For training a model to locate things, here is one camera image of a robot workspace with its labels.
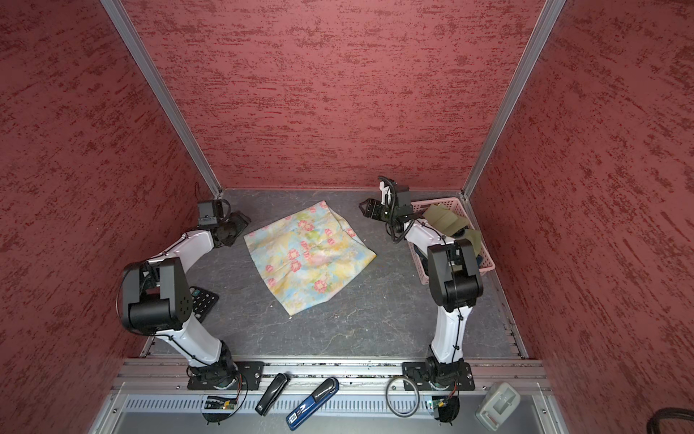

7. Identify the floral pastel skirt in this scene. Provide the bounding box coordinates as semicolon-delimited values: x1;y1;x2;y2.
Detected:
244;201;376;316

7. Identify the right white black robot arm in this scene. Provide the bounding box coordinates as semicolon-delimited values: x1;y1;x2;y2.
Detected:
359;176;484;392

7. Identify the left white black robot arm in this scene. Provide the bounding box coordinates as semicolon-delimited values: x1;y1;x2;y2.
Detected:
120;212;251;390

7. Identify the pink plastic basket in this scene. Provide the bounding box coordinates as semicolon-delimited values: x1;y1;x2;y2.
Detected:
406;197;495;285

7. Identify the olive green skirt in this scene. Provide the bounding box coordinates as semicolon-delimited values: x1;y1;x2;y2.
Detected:
423;199;483;256

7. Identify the black calculator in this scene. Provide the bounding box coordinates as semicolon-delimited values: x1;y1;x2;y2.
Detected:
190;286;220;323

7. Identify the left circuit board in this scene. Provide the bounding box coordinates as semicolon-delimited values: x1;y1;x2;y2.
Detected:
204;395;239;412

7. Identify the circuit board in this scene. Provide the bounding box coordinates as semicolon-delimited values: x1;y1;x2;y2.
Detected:
204;395;239;412
428;396;460;424

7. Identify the blue black stapler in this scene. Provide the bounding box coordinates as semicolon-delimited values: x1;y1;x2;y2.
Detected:
286;377;340;431

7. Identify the right circuit board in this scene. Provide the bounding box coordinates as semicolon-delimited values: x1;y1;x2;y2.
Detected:
428;396;460;424

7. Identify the grey plastic holder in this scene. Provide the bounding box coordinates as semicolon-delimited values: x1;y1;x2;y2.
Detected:
475;383;522;432

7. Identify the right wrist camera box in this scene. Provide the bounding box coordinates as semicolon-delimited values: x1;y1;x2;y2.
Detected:
378;175;398;206

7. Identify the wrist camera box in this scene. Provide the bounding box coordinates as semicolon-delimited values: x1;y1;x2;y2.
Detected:
378;175;398;206
197;199;231;228

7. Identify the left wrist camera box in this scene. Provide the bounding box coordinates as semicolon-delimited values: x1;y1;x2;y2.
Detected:
197;199;231;228

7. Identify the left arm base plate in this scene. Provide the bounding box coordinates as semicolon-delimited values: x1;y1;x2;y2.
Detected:
187;361;265;392

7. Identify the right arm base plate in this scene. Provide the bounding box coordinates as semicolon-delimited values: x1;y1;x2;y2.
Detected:
401;357;475;392

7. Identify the coiled grey cable ring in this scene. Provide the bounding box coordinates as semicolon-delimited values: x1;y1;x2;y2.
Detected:
385;375;421;419

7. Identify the black cable corner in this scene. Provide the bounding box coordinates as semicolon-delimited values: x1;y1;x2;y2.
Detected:
646;406;694;434

